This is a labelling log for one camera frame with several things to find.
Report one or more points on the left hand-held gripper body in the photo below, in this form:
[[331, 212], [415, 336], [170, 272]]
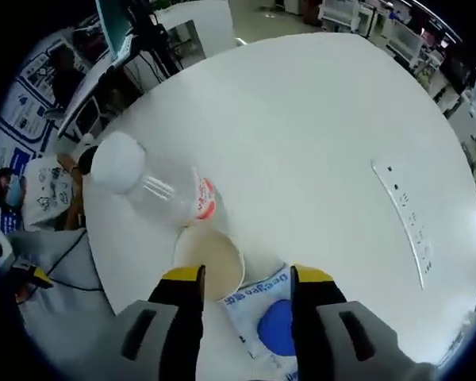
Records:
[[2, 250]]

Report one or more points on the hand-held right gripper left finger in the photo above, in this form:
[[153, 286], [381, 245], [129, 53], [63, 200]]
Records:
[[178, 317]]

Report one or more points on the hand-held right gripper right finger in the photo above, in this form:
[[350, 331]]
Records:
[[317, 317]]

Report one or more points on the wet wipes packet blue lid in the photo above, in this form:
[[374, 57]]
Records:
[[262, 309]]

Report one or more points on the white paper cup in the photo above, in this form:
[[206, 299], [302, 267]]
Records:
[[214, 258]]

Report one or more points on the clear plastic water bottle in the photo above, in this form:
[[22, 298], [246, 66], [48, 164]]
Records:
[[150, 186]]

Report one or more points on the person's left hand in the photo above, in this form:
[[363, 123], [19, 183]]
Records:
[[27, 291]]

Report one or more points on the white round table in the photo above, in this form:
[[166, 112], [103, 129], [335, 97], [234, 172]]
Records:
[[301, 139]]

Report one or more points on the white slanted board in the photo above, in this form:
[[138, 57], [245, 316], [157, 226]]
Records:
[[99, 83]]

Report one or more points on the black chair at left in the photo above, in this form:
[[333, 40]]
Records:
[[150, 31]]

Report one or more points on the white cabinet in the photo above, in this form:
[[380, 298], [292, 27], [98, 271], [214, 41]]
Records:
[[198, 28]]

